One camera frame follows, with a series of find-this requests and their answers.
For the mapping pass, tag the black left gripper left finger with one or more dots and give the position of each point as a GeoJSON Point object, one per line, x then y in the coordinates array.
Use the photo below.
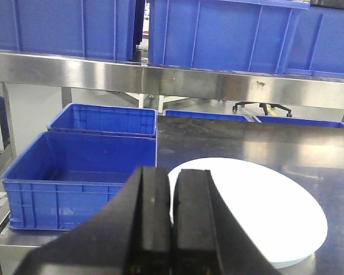
{"type": "Point", "coordinates": [129, 235]}

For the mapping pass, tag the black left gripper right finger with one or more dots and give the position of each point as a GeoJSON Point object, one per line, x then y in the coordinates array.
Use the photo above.
{"type": "Point", "coordinates": [207, 239]}

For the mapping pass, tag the light blue plate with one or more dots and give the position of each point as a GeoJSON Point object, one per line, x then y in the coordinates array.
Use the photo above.
{"type": "Point", "coordinates": [284, 221]}

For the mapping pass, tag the blue shelf bin middle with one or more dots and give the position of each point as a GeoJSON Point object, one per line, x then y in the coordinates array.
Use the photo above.
{"type": "Point", "coordinates": [247, 36]}

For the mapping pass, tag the blue shelf bin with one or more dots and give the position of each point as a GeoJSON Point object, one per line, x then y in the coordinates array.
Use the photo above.
{"type": "Point", "coordinates": [92, 29]}
{"type": "Point", "coordinates": [318, 47]}
{"type": "Point", "coordinates": [247, 36]}

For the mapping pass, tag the blue shelf bin left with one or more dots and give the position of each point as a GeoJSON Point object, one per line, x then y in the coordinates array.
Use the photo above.
{"type": "Point", "coordinates": [92, 29]}

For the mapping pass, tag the blue shelf bin right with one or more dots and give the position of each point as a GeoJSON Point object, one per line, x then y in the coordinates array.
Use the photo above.
{"type": "Point", "coordinates": [318, 47]}

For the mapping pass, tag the blue bin near left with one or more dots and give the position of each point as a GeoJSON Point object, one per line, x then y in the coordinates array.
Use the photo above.
{"type": "Point", "coordinates": [62, 179]}

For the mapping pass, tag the blue bin far middle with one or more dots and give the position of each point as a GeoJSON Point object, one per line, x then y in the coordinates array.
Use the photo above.
{"type": "Point", "coordinates": [205, 115]}

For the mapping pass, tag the blue bin behind left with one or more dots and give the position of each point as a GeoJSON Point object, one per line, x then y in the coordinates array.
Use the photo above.
{"type": "Point", "coordinates": [105, 120]}

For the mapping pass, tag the blue bin far right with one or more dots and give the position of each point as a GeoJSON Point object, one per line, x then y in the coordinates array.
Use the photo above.
{"type": "Point", "coordinates": [298, 121]}

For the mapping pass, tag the black office chair base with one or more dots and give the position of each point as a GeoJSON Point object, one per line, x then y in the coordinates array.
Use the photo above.
{"type": "Point", "coordinates": [264, 106]}

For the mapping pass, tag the steel side rack frame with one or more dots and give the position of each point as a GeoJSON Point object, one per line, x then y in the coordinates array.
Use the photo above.
{"type": "Point", "coordinates": [8, 152]}

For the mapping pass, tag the stainless steel shelf rail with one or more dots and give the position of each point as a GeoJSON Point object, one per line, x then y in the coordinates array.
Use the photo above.
{"type": "Point", "coordinates": [73, 72]}

